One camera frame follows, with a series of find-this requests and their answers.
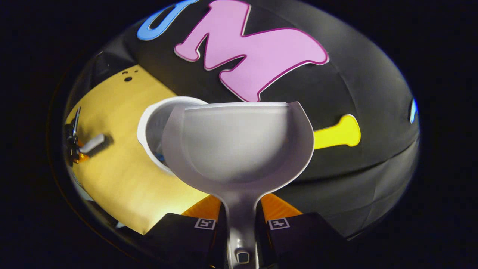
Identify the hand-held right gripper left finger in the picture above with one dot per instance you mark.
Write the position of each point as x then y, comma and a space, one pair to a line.
179, 239

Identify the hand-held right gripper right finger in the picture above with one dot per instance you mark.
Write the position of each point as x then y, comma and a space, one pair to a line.
298, 239

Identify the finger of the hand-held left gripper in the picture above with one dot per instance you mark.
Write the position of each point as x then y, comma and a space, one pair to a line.
80, 144
82, 157

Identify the white ribbed garbage bin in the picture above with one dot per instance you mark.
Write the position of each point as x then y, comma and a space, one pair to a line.
155, 123

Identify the dark blue paper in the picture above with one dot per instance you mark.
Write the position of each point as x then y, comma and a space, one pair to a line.
161, 157

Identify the grey dustpan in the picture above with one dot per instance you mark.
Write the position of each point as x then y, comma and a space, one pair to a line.
239, 149

